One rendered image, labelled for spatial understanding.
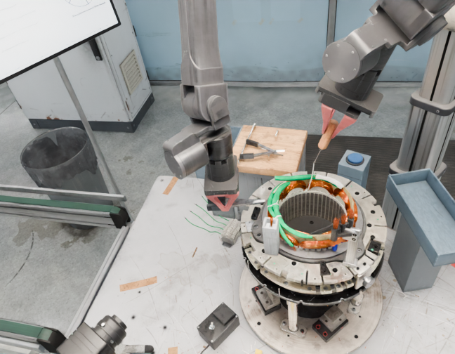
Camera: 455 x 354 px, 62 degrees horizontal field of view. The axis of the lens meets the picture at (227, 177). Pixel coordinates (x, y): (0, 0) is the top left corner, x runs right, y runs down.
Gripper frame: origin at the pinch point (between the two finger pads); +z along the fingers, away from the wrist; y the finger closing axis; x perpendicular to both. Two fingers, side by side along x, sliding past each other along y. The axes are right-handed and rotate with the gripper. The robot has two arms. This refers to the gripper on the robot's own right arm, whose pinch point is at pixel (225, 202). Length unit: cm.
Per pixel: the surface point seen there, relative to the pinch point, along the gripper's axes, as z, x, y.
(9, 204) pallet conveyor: 45, -92, -47
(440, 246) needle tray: 12.6, 47.0, 5.0
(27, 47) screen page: -11, -66, -65
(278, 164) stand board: 10.0, 13.5, -22.4
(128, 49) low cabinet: 64, -84, -223
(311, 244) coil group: 3.1, 17.3, 9.6
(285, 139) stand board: 9.9, 16.5, -33.2
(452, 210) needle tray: 11, 53, -4
